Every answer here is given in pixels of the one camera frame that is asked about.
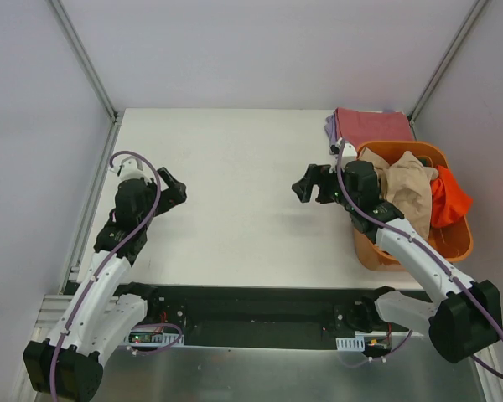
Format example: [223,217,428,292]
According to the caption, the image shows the beige t shirt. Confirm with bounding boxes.
[359,148,438,240]

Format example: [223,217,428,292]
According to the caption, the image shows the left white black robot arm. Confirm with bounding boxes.
[23,164,187,401]

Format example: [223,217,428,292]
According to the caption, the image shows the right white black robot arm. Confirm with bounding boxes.
[292,161,503,363]

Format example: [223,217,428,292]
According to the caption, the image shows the folded purple t shirt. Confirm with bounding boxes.
[324,109,403,157]

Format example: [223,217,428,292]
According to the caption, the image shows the folded red t shirt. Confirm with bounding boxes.
[334,107,415,147]

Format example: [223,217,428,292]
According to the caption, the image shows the green t shirt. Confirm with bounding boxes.
[417,156,433,167]

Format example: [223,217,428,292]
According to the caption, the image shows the orange t shirt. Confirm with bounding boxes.
[430,165,473,229]

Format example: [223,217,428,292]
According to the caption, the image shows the orange plastic basket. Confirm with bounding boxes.
[353,141,473,272]

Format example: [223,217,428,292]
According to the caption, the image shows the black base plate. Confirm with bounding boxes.
[114,282,390,350]

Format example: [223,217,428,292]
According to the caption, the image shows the left white cable duct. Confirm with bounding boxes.
[121,327,184,349]

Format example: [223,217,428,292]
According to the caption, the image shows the white cable duct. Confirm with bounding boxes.
[335,336,366,353]
[121,327,184,349]

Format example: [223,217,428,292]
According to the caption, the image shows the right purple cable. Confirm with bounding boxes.
[336,137,503,381]

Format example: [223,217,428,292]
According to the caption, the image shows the purple cable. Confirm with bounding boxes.
[336,137,503,381]
[49,149,161,402]

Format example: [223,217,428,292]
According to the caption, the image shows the right white cable duct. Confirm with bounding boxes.
[335,336,366,353]

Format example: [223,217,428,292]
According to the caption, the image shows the right aluminium frame post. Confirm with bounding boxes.
[407,0,491,128]

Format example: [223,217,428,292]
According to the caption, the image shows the aluminium frame post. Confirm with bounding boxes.
[407,0,491,128]
[46,0,121,121]

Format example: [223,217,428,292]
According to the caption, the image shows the left aluminium frame post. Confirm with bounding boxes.
[46,0,121,121]

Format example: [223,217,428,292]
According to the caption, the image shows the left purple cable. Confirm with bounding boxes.
[49,149,161,402]

